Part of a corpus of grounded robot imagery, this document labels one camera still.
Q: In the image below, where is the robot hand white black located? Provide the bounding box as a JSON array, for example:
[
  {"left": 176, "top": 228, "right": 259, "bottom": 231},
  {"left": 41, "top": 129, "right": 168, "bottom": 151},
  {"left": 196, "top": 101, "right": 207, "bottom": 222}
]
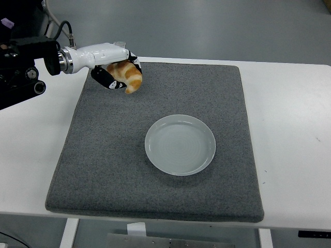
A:
[{"left": 67, "top": 42, "right": 143, "bottom": 91}]

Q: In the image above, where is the white frame chair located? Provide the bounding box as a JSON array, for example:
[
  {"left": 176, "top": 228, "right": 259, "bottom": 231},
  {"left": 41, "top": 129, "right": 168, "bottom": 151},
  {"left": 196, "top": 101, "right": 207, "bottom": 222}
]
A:
[{"left": 41, "top": 0, "right": 64, "bottom": 39}]

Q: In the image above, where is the grey felt mat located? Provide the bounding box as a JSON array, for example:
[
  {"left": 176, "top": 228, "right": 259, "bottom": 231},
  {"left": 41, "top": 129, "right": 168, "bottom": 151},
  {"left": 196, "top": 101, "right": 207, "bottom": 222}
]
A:
[{"left": 44, "top": 61, "right": 265, "bottom": 224}]

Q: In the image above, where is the light grey round plate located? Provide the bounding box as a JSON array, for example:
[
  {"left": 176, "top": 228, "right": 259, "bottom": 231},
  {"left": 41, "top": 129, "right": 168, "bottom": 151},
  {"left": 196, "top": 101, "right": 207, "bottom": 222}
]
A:
[{"left": 144, "top": 114, "right": 217, "bottom": 177}]

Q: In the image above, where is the black floor cable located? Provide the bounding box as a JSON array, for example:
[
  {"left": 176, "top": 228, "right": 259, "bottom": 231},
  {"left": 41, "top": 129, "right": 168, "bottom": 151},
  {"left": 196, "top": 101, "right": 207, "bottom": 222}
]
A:
[{"left": 0, "top": 230, "right": 27, "bottom": 248}]

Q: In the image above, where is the person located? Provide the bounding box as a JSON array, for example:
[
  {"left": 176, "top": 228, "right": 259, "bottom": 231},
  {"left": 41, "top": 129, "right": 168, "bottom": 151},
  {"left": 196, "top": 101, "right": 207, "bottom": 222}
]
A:
[{"left": 0, "top": 0, "right": 49, "bottom": 43}]

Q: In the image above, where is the white table leg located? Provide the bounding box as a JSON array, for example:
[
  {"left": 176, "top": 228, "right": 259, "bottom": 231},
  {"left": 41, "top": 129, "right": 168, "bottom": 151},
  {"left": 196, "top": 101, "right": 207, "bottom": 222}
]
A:
[
  {"left": 258, "top": 228, "right": 274, "bottom": 248},
  {"left": 59, "top": 218, "right": 80, "bottom": 248}
]

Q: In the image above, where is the grey metal plate with screws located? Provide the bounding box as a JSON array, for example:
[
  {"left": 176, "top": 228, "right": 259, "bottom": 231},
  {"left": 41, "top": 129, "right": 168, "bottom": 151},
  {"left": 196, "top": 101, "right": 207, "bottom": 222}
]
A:
[{"left": 106, "top": 232, "right": 235, "bottom": 248}]

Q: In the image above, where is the croissant bread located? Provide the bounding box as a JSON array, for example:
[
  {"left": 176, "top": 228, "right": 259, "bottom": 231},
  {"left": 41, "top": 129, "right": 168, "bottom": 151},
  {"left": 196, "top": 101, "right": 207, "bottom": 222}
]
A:
[{"left": 106, "top": 59, "right": 144, "bottom": 95}]

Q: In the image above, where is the black table control panel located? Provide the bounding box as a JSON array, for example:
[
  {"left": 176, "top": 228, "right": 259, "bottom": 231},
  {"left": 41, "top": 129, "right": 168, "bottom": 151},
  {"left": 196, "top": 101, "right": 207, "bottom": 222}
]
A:
[{"left": 297, "top": 230, "right": 331, "bottom": 239}]

